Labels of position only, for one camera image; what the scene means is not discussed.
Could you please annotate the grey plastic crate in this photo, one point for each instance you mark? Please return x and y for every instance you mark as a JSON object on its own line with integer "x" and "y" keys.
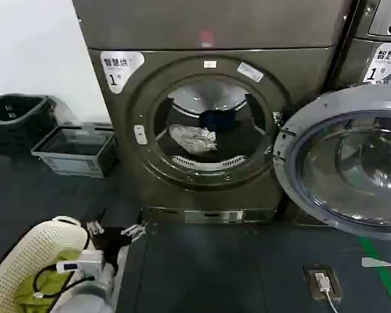
{"x": 75, "y": 159}

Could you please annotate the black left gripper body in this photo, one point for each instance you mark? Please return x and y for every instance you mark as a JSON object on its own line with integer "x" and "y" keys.
{"x": 113, "y": 243}

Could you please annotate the green cloth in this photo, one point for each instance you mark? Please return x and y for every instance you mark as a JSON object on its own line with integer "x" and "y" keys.
{"x": 49, "y": 287}

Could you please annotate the grey dryer with white label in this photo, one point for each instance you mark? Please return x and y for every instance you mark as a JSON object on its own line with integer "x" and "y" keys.
{"x": 361, "y": 49}

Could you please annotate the grey dryer with open drum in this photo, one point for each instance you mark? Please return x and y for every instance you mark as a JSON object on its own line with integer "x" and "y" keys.
{"x": 215, "y": 29}

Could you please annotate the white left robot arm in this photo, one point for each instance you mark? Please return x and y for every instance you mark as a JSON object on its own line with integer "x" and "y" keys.
{"x": 84, "y": 296}

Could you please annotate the green floor tape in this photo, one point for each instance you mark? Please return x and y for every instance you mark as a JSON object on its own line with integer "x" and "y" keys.
{"x": 382, "y": 277}

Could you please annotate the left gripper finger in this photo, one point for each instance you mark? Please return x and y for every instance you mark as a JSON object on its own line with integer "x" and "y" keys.
{"x": 94, "y": 227}
{"x": 134, "y": 229}

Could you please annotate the white perforated laundry basket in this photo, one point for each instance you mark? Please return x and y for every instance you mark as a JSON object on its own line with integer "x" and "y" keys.
{"x": 26, "y": 247}

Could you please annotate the round glass dryer door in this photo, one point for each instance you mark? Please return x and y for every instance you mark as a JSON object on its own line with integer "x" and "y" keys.
{"x": 348, "y": 163}

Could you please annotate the pale grey crumpled garment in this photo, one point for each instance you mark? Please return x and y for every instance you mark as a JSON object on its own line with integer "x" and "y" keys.
{"x": 192, "y": 138}

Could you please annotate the dark blue garment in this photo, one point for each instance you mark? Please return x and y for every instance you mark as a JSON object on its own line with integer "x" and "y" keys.
{"x": 219, "y": 120}

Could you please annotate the black plastic laundry basket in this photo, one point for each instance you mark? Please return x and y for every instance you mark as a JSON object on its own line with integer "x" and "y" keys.
{"x": 16, "y": 127}

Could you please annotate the white floor sticker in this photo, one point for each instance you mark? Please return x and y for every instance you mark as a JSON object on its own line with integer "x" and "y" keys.
{"x": 376, "y": 262}

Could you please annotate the metal floor socket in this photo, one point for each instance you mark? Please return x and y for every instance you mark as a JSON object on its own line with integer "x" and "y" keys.
{"x": 322, "y": 283}

